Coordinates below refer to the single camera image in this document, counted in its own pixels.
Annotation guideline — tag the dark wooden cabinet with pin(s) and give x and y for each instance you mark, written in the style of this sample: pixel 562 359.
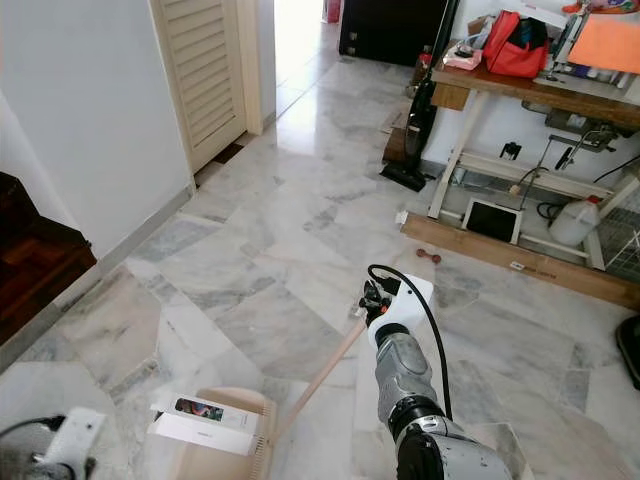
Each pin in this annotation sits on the dark wooden cabinet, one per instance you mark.
pixel 385 28

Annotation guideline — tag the white plastic jug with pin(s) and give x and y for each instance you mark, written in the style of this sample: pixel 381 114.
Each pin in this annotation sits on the white plastic jug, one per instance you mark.
pixel 573 222

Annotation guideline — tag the orange board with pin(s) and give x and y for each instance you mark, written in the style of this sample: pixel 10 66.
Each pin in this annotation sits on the orange board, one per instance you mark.
pixel 605 42

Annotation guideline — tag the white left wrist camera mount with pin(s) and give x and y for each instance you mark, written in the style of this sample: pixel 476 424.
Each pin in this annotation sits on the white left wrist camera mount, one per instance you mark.
pixel 88 435

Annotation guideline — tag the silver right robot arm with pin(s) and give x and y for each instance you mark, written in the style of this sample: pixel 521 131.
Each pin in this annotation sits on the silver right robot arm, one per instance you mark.
pixel 410 385

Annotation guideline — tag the white flat cardboard box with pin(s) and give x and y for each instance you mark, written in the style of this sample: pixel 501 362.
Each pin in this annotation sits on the white flat cardboard box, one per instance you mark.
pixel 205 425

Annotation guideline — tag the wooden white-legged work table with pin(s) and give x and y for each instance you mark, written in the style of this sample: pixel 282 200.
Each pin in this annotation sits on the wooden white-legged work table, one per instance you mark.
pixel 530 92

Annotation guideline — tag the black rounded object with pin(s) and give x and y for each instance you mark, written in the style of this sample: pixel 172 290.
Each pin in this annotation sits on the black rounded object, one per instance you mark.
pixel 630 352

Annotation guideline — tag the cream louvred door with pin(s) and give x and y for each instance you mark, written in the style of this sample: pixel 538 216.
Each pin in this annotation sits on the cream louvred door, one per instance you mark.
pixel 200 80

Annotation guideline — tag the small red dumbbell toy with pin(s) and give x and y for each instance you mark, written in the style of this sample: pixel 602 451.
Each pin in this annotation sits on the small red dumbbell toy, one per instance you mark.
pixel 428 256

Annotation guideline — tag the long wooden plank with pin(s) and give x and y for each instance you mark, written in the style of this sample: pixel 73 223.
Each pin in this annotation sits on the long wooden plank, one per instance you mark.
pixel 510 255

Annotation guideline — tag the white-framed black screen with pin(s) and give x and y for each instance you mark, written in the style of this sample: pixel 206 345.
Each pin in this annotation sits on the white-framed black screen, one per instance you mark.
pixel 492 221

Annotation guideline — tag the dark wooden staircase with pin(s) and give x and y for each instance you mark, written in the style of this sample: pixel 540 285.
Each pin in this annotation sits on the dark wooden staircase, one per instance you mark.
pixel 40 260

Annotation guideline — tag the brown cardboard box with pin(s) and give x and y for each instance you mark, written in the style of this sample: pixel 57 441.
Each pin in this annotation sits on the brown cardboard box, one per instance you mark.
pixel 393 135

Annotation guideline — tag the small pink box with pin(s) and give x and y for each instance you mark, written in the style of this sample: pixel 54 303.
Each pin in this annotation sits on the small pink box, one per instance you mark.
pixel 462 58

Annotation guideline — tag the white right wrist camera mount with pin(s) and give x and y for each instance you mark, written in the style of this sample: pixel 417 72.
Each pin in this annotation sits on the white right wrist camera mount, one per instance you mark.
pixel 410 310

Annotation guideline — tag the black upright vacuum cleaner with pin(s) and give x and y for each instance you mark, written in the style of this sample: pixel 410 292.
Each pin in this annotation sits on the black upright vacuum cleaner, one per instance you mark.
pixel 422 115

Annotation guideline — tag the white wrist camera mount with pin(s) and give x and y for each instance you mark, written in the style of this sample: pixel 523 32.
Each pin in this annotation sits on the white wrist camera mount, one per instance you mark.
pixel 88 435
pixel 410 310

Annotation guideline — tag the red bottle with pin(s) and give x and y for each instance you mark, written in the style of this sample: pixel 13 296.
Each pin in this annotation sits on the red bottle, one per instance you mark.
pixel 423 66

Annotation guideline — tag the red bag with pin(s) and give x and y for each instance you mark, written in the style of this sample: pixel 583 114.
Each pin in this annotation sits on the red bag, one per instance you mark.
pixel 515 47

